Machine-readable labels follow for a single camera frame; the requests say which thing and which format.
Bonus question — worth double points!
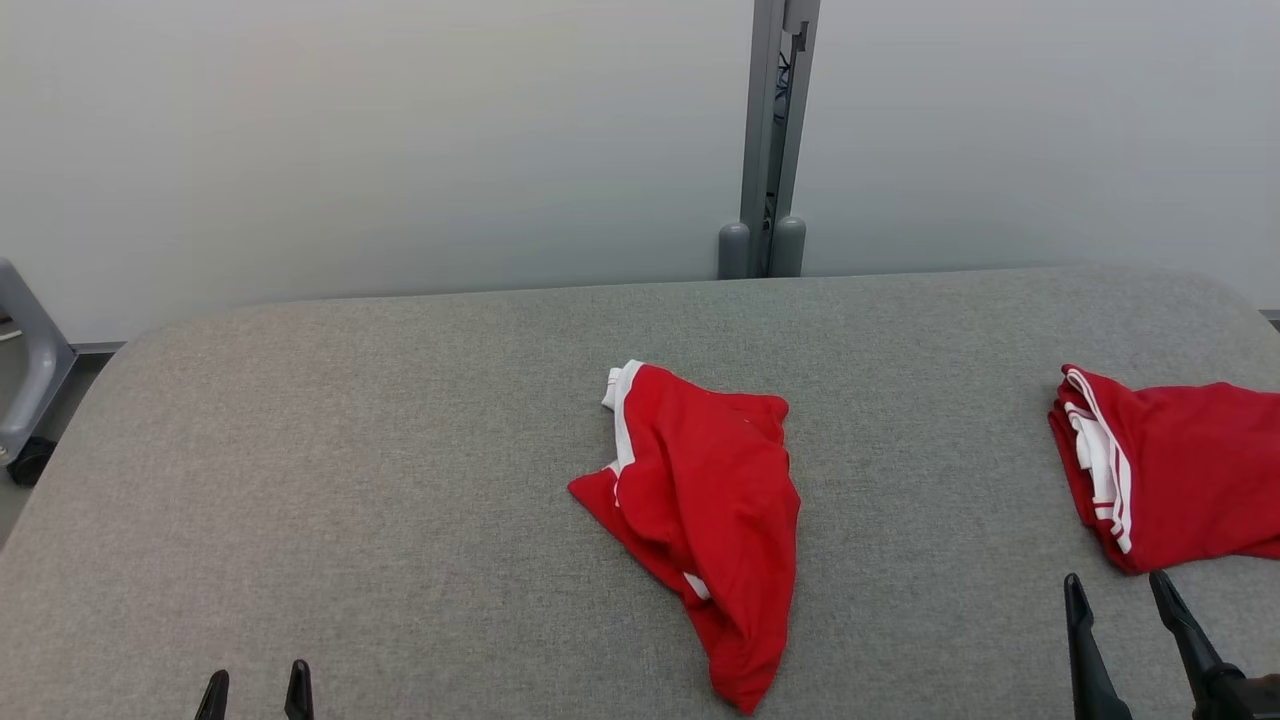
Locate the red Bulls shorts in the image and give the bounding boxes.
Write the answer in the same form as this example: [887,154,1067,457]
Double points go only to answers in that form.
[568,360,802,715]

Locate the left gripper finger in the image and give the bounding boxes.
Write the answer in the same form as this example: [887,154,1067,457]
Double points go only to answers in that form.
[195,668,231,720]
[283,658,316,720]

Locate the grey metal partition post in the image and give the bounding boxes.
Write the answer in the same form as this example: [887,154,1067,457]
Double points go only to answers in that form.
[740,0,822,278]

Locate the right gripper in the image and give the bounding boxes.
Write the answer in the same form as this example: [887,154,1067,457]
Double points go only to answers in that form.
[1063,570,1280,720]

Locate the black caster wheel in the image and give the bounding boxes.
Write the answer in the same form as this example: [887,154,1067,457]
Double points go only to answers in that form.
[8,437,57,488]

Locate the grey curved metal frame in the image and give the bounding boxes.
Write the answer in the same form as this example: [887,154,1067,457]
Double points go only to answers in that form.
[0,258,78,466]

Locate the grey cylindrical post foot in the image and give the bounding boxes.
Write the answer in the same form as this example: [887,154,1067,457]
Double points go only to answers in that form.
[718,222,751,280]
[770,216,807,278]

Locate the red Bulls jersey shirt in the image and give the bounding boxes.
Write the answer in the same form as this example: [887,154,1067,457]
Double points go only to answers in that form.
[1048,364,1280,576]

